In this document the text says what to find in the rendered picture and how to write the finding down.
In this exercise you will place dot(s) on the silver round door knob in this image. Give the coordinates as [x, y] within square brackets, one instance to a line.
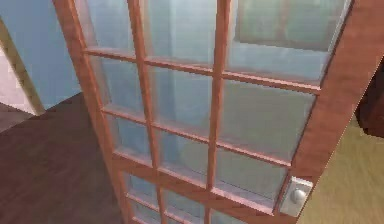
[296, 196]

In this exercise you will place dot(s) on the red-brown glazed wooden door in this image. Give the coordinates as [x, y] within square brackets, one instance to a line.
[343, 86]

